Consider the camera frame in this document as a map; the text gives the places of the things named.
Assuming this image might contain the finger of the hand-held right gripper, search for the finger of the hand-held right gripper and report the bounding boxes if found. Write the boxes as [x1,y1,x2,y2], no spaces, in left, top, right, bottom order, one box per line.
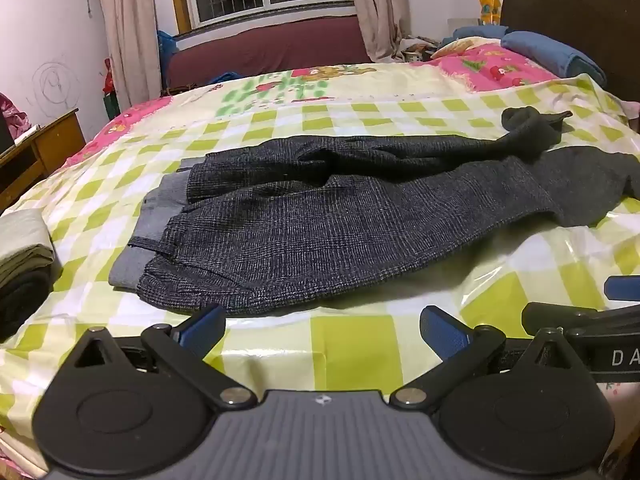
[521,301,640,334]
[603,274,640,305]

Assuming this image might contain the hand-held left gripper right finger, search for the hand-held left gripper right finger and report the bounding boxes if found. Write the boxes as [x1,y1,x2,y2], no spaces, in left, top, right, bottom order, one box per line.
[389,305,594,408]

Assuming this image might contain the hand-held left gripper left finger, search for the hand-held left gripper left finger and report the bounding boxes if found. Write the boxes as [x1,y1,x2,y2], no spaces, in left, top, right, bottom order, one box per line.
[64,304,258,408]

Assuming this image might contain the dark grey plaid pants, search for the dark grey plaid pants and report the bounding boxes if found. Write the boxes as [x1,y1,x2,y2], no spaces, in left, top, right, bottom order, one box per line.
[110,106,640,317]

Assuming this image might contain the folded black cloth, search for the folded black cloth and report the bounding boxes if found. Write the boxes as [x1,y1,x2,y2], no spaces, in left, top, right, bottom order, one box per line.
[0,265,53,342]

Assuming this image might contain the folded beige cloth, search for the folded beige cloth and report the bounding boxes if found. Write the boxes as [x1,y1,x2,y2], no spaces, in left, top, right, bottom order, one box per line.
[0,208,56,286]

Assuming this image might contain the wooden desk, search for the wooden desk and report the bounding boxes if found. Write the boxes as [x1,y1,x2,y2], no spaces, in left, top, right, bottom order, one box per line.
[0,107,87,211]

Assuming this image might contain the blue pillow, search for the blue pillow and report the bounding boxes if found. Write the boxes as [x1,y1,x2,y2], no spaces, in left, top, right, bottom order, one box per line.
[500,30,608,87]

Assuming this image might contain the pink printed bed sheet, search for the pink printed bed sheet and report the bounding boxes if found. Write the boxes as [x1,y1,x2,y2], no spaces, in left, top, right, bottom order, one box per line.
[65,40,563,168]

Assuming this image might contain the red and green bag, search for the red and green bag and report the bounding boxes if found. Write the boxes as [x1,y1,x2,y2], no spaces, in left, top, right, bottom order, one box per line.
[102,57,121,121]

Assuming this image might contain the patterned cloth heap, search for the patterned cloth heap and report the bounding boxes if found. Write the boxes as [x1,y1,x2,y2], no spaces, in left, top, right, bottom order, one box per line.
[400,35,443,63]

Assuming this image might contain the dark brown headboard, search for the dark brown headboard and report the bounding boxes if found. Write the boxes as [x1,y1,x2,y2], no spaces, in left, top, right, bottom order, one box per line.
[500,0,640,111]

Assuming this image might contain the blue bag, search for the blue bag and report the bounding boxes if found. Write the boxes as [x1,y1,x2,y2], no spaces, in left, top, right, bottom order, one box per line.
[156,30,180,61]

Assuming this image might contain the pink patterned cloth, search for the pink patterned cloth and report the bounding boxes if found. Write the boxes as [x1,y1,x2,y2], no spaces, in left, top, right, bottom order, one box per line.
[0,92,33,138]

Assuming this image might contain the blue folded cloth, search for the blue folded cloth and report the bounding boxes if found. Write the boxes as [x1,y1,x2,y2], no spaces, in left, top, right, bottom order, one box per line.
[452,25,508,41]

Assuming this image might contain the yellow packet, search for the yellow packet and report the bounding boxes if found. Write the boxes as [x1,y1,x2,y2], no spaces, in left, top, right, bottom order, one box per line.
[475,0,502,26]

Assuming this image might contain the beige curtain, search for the beige curtain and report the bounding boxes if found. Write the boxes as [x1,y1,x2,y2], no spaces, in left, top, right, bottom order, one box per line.
[346,0,412,63]
[95,0,163,111]

